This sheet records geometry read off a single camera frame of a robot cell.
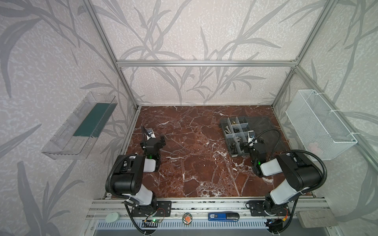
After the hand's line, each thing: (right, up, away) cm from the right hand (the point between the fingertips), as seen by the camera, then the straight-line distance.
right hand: (250, 136), depth 93 cm
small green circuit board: (-56, -38, -23) cm, 71 cm away
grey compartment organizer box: (-7, +3, +10) cm, 12 cm away
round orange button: (-39, -37, -23) cm, 58 cm away
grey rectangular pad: (+23, -35, -25) cm, 49 cm away
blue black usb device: (-21, -35, -25) cm, 48 cm away
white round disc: (-74, -36, -24) cm, 86 cm away
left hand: (-63, +1, 0) cm, 63 cm away
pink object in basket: (+25, -3, -19) cm, 32 cm away
